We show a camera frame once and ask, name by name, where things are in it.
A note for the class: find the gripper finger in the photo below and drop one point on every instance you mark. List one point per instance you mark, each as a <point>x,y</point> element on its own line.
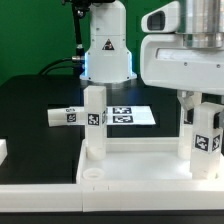
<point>217,121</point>

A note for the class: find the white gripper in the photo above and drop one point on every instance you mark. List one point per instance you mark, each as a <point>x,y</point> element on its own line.
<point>184,50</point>

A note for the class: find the white desk top tray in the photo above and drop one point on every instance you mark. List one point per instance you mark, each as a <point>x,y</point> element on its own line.
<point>140,159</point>

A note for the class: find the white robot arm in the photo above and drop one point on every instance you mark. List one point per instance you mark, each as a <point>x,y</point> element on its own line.
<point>108,60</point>

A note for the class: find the white marker sheet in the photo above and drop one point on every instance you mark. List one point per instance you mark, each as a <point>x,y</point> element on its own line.
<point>130,115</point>

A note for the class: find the white front fence bar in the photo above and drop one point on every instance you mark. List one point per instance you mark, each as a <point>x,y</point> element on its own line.
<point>129,196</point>

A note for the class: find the white fence bar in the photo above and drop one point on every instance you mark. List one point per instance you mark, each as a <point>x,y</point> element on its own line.
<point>129,196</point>
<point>3,150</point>

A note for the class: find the white left fence bar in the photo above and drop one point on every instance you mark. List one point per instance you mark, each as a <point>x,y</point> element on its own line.
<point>3,150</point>

